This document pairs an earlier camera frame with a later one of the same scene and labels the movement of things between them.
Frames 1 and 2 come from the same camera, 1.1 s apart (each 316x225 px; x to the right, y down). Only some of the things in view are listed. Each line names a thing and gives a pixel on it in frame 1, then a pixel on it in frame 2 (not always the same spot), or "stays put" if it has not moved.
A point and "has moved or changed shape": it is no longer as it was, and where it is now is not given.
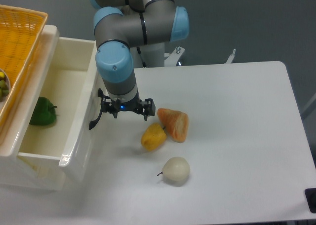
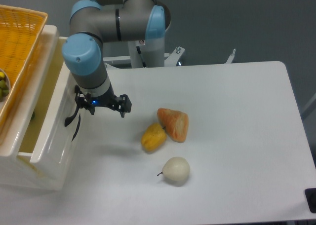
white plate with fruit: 5,87 stays put
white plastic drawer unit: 58,127 has moved or changed shape
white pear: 176,168 stays put
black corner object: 310,196 stays put
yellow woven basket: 21,30 stays put
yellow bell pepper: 153,137 stays put
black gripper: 134,105 to 84,101
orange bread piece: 176,122 stays put
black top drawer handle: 100,94 to 77,90
